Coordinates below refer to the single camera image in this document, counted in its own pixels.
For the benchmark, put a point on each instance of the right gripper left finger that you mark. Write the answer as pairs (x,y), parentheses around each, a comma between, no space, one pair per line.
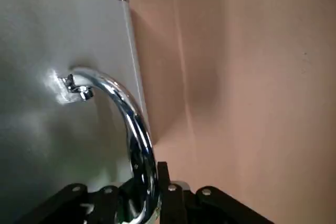
(73,200)

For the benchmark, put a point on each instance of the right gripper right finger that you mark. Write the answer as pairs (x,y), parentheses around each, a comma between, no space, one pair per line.
(173,205)

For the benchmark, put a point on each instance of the silver aluminium medical kit case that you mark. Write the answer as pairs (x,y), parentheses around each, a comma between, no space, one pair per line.
(52,51)

